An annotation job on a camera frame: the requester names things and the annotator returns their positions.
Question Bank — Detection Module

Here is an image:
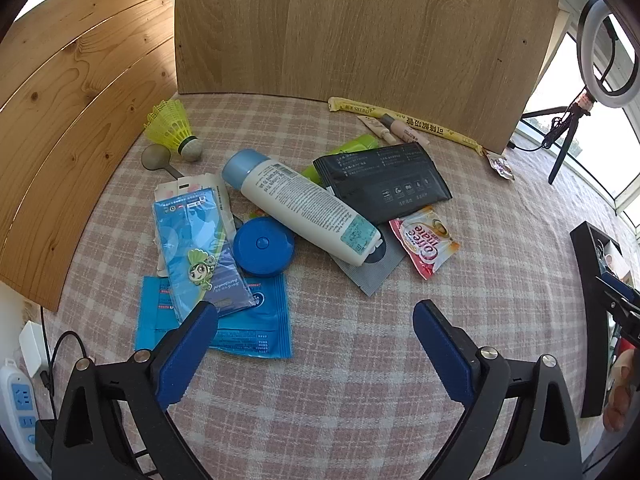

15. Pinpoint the pine wooden panel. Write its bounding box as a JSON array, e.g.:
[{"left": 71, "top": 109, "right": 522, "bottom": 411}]
[{"left": 0, "top": 0, "right": 180, "bottom": 311}]

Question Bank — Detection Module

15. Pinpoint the black cable with remote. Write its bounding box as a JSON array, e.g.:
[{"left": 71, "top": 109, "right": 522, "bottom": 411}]
[{"left": 506, "top": 105, "right": 573, "bottom": 153}]

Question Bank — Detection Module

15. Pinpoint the small beige cosmetic tube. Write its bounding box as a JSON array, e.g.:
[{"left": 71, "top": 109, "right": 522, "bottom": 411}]
[{"left": 382, "top": 114, "right": 431, "bottom": 147}]

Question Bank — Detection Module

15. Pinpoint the black storage box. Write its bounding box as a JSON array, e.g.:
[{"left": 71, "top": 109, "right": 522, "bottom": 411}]
[{"left": 570, "top": 221, "right": 640, "bottom": 418}]

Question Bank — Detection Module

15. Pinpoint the black power cable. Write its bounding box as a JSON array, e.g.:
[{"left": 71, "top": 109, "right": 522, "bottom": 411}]
[{"left": 42, "top": 310, "right": 96, "bottom": 391}]

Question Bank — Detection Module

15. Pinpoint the small foil sachet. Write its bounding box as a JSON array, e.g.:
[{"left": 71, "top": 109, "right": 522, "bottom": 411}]
[{"left": 486, "top": 154, "right": 516, "bottom": 181}]

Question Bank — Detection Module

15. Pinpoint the light wooden board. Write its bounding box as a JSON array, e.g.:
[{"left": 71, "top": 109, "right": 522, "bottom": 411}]
[{"left": 173, "top": 0, "right": 562, "bottom": 156}]

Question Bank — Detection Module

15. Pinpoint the green packet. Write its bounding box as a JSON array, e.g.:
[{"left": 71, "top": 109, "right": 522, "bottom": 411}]
[{"left": 300, "top": 135, "right": 378, "bottom": 183}]

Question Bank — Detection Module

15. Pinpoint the blue tissue pack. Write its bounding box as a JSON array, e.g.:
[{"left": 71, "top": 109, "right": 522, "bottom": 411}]
[{"left": 135, "top": 275, "right": 293, "bottom": 359}]

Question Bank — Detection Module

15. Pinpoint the yellow paper chopstick wrapper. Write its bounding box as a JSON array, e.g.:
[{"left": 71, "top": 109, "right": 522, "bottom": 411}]
[{"left": 327, "top": 96, "right": 485, "bottom": 157}]

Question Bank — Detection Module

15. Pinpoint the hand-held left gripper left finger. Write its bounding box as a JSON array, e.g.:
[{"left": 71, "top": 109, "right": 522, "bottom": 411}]
[{"left": 50, "top": 301, "right": 219, "bottom": 480}]

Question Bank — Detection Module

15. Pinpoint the grey metal spoon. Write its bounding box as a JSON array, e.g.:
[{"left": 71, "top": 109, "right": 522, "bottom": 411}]
[{"left": 141, "top": 144, "right": 187, "bottom": 181}]

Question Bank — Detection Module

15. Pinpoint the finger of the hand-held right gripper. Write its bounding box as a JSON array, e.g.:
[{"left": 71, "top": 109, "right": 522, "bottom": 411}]
[{"left": 595, "top": 272, "right": 640, "bottom": 350}]

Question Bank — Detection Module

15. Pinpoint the person's right hand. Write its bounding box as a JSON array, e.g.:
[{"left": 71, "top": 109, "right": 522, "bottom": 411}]
[{"left": 602, "top": 347, "right": 640, "bottom": 433}]

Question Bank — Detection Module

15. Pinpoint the white ring light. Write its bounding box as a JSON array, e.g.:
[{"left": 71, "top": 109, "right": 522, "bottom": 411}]
[{"left": 576, "top": 0, "right": 640, "bottom": 108}]

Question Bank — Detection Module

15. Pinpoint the white window frame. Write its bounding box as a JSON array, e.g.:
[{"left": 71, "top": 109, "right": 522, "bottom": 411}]
[{"left": 515, "top": 5, "right": 640, "bottom": 213}]

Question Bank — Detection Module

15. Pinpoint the white bottle with blue cap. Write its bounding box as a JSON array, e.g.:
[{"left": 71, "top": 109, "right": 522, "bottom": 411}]
[{"left": 221, "top": 149, "right": 381, "bottom": 267}]

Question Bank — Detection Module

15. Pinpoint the white power adapter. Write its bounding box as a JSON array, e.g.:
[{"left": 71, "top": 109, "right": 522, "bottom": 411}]
[{"left": 19, "top": 321, "right": 48, "bottom": 378}]

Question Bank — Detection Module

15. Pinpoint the pink sachet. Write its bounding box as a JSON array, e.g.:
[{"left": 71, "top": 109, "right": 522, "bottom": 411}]
[{"left": 389, "top": 205, "right": 462, "bottom": 281}]

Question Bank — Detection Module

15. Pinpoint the grey sachet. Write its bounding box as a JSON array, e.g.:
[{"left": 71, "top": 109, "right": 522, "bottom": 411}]
[{"left": 330, "top": 225, "right": 408, "bottom": 297}]

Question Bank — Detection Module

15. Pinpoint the pink checked tablecloth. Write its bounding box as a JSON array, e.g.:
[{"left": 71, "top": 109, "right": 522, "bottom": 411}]
[{"left": 42, "top": 92, "right": 640, "bottom": 480}]

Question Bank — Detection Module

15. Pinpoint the yellow plastic shuttlecock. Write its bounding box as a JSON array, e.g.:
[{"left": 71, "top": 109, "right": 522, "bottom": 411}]
[{"left": 144, "top": 99, "right": 205, "bottom": 162}]

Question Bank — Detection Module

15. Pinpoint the white power strip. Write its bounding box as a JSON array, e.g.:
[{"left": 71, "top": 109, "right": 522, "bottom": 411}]
[{"left": 0, "top": 357, "right": 41, "bottom": 466}]

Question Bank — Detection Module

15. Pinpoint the blue card pack with mascot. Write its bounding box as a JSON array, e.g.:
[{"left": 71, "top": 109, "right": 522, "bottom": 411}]
[{"left": 152, "top": 187, "right": 257, "bottom": 318}]

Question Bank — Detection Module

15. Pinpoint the white paper packet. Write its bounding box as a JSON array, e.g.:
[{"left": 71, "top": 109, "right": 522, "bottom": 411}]
[{"left": 154, "top": 174, "right": 236, "bottom": 276}]

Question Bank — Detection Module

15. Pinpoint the small white tube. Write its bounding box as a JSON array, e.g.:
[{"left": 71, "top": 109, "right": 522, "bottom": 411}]
[{"left": 356, "top": 115, "right": 396, "bottom": 145}]

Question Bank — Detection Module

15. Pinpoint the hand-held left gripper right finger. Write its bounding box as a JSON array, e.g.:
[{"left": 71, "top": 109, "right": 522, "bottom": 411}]
[{"left": 411, "top": 300, "right": 583, "bottom": 480}]

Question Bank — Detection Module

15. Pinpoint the black flat packet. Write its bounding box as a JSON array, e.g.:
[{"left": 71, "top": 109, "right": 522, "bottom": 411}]
[{"left": 312, "top": 142, "right": 453, "bottom": 224}]

